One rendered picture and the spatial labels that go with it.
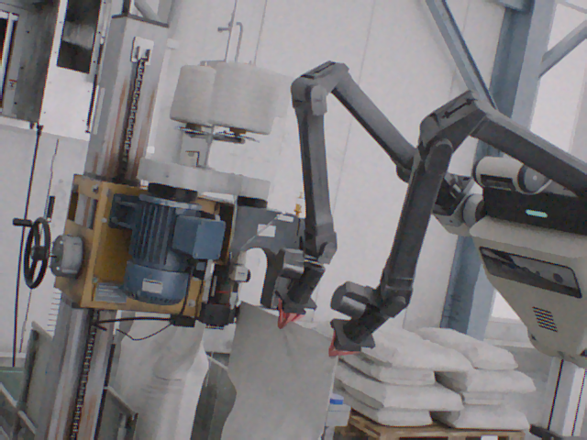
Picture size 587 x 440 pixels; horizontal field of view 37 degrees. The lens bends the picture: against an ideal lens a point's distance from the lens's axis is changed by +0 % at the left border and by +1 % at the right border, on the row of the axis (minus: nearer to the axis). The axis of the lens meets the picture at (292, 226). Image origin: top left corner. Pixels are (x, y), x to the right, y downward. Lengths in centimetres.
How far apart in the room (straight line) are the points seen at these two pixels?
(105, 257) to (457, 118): 100
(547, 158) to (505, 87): 665
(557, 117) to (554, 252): 702
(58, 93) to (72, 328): 232
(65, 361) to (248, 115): 78
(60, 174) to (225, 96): 295
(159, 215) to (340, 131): 536
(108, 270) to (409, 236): 83
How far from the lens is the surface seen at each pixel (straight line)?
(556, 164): 172
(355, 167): 746
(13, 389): 380
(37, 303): 508
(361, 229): 758
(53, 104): 445
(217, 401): 314
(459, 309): 832
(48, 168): 497
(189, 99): 236
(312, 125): 204
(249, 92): 211
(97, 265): 222
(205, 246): 202
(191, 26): 559
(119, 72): 225
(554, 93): 895
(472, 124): 161
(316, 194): 209
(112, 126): 224
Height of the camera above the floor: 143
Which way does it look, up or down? 3 degrees down
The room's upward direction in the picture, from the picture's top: 11 degrees clockwise
